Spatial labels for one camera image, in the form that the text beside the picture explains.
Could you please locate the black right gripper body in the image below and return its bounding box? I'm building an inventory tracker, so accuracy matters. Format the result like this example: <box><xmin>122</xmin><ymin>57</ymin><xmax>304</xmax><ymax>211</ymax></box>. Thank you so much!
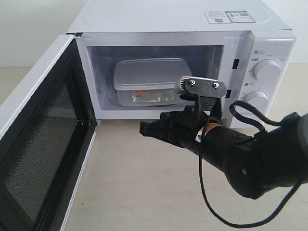
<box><xmin>160</xmin><ymin>110</ymin><xmax>207</xmax><ymax>149</ymax></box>

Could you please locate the white lidded plastic container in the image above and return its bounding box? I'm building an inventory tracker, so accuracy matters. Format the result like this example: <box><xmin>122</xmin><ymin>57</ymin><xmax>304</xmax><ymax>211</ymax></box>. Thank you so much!
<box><xmin>114</xmin><ymin>58</ymin><xmax>191</xmax><ymax>107</ymax></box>

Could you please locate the white microwave door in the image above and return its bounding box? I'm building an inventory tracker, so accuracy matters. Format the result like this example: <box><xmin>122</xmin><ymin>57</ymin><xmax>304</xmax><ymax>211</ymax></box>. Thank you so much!
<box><xmin>0</xmin><ymin>35</ymin><xmax>97</xmax><ymax>231</ymax></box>

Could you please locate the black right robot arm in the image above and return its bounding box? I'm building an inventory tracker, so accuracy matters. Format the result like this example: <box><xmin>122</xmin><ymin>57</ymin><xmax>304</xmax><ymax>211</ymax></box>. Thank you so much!
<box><xmin>140</xmin><ymin>110</ymin><xmax>308</xmax><ymax>199</ymax></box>

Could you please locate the white microwave oven body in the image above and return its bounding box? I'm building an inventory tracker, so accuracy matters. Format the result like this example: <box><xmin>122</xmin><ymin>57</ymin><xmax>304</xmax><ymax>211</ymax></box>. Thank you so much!
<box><xmin>68</xmin><ymin>0</ymin><xmax>297</xmax><ymax>128</ymax></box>

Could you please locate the glass turntable plate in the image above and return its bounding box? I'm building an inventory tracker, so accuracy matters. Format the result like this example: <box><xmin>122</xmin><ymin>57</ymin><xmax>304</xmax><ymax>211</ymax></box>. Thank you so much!
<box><xmin>108</xmin><ymin>90</ymin><xmax>171</xmax><ymax>108</ymax></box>

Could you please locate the lower white control knob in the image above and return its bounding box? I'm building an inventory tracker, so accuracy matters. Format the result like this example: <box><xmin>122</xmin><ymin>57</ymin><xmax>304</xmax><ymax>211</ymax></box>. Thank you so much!
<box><xmin>244</xmin><ymin>90</ymin><xmax>268</xmax><ymax>108</ymax></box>

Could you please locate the white control knob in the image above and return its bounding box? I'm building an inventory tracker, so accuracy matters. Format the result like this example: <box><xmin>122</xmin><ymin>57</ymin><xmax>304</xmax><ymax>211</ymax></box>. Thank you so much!
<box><xmin>244</xmin><ymin>90</ymin><xmax>268</xmax><ymax>108</ymax></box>
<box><xmin>253</xmin><ymin>59</ymin><xmax>281</xmax><ymax>81</ymax></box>

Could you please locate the upper white control knob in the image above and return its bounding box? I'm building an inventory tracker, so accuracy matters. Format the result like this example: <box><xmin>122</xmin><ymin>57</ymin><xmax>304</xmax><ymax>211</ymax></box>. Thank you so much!
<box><xmin>253</xmin><ymin>59</ymin><xmax>281</xmax><ymax>81</ymax></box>

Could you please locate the warning label sticker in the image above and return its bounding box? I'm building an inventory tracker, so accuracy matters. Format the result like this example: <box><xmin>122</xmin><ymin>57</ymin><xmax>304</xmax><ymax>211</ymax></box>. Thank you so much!
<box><xmin>204</xmin><ymin>11</ymin><xmax>255</xmax><ymax>24</ymax></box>

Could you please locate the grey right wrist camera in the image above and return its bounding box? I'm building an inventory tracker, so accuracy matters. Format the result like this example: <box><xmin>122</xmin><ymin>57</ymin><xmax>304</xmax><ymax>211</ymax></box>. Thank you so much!
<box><xmin>175</xmin><ymin>76</ymin><xmax>227</xmax><ymax>119</ymax></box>

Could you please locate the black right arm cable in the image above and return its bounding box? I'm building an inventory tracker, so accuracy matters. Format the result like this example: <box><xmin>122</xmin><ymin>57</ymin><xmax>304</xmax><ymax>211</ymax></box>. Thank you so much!
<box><xmin>198</xmin><ymin>100</ymin><xmax>308</xmax><ymax>228</ymax></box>

